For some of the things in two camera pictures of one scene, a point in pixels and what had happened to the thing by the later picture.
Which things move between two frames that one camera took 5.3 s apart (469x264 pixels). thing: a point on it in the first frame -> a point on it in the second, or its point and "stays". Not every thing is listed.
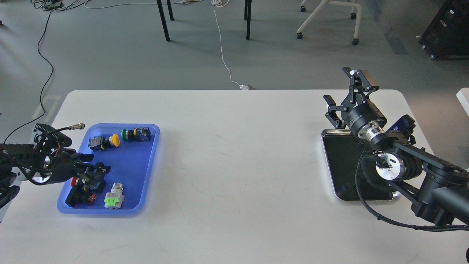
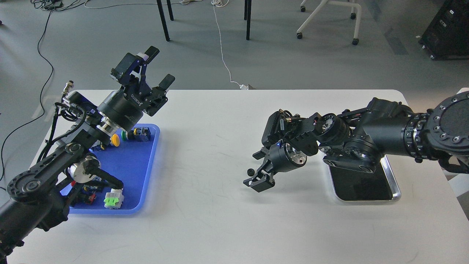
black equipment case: [447, 36] stays
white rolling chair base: [353, 15] stays
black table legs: [247, 11] stays
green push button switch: [141, 134] stays
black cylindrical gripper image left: [63, 166] -> [129, 69]
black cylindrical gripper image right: [366, 120] -> [283, 157]
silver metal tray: [343, 149] -> [351, 184]
